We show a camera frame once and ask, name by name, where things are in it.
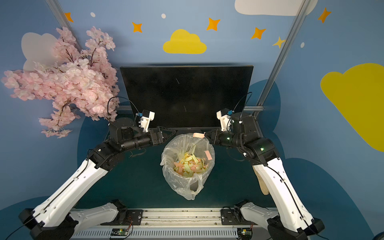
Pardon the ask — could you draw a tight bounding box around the aluminium frame post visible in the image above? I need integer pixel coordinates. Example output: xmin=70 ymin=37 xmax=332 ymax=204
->
xmin=46 ymin=0 xmax=82 ymax=52
xmin=253 ymin=0 xmax=317 ymax=119

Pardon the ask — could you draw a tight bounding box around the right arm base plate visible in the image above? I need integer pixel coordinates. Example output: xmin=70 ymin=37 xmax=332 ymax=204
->
xmin=220 ymin=208 xmax=252 ymax=226

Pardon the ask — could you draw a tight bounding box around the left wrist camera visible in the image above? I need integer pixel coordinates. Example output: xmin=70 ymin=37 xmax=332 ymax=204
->
xmin=138 ymin=110 xmax=155 ymax=133

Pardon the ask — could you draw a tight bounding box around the right circuit board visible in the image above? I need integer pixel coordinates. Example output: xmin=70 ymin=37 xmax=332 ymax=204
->
xmin=237 ymin=228 xmax=253 ymax=240

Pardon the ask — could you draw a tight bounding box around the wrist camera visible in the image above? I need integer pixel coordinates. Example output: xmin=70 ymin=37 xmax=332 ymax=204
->
xmin=138 ymin=110 xmax=155 ymax=133
xmin=217 ymin=109 xmax=233 ymax=132

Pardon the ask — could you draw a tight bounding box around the trash bin with plastic bag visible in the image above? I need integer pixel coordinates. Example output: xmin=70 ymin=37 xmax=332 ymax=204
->
xmin=161 ymin=133 xmax=215 ymax=201

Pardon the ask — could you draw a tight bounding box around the circuit board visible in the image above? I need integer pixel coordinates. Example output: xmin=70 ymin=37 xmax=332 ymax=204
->
xmin=237 ymin=228 xmax=253 ymax=240
xmin=110 ymin=228 xmax=131 ymax=240

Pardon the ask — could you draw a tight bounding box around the right aluminium frame post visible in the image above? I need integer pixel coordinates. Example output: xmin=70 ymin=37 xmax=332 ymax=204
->
xmin=253 ymin=0 xmax=317 ymax=119

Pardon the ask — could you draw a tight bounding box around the camera cable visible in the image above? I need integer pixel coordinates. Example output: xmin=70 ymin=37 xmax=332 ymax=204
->
xmin=231 ymin=91 xmax=253 ymax=118
xmin=106 ymin=96 xmax=142 ymax=122

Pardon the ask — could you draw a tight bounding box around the left circuit board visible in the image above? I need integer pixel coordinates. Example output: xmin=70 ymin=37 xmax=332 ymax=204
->
xmin=110 ymin=228 xmax=131 ymax=240

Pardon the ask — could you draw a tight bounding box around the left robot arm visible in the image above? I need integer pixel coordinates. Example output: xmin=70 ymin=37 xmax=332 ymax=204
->
xmin=19 ymin=117 xmax=176 ymax=240

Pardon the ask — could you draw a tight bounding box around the pink cherry blossom tree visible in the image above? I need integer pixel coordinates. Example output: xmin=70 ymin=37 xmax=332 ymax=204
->
xmin=2 ymin=27 xmax=120 ymax=138

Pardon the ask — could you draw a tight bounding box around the pile of discarded sticky notes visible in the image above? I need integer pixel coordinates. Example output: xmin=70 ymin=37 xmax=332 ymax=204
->
xmin=174 ymin=145 xmax=213 ymax=177

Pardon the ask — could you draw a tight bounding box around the aluminium front rail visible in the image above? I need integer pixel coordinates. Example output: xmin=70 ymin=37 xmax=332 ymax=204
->
xmin=72 ymin=207 xmax=271 ymax=240

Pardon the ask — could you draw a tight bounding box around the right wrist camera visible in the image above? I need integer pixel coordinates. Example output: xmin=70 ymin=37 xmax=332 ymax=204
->
xmin=217 ymin=109 xmax=233 ymax=132

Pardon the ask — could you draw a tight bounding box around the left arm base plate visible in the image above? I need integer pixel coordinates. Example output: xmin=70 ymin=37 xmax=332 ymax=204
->
xmin=106 ymin=209 xmax=144 ymax=226

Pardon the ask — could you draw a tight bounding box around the black computer monitor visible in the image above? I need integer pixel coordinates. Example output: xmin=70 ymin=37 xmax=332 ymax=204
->
xmin=120 ymin=65 xmax=254 ymax=128

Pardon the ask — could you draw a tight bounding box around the right camera cable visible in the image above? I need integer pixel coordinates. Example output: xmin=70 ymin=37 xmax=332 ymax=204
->
xmin=231 ymin=91 xmax=253 ymax=118

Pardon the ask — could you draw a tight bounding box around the left aluminium frame post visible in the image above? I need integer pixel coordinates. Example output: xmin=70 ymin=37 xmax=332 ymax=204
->
xmin=46 ymin=0 xmax=82 ymax=52

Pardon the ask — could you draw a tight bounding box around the pink sticky note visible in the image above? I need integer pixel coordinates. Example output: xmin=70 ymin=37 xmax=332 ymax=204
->
xmin=193 ymin=133 xmax=205 ymax=139
xmin=204 ymin=150 xmax=213 ymax=161

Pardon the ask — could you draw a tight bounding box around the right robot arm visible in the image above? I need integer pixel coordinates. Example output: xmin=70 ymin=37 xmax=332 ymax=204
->
xmin=205 ymin=109 xmax=325 ymax=240

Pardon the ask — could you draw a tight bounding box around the left camera cable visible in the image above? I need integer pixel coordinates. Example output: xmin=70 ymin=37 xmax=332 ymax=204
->
xmin=106 ymin=96 xmax=142 ymax=122

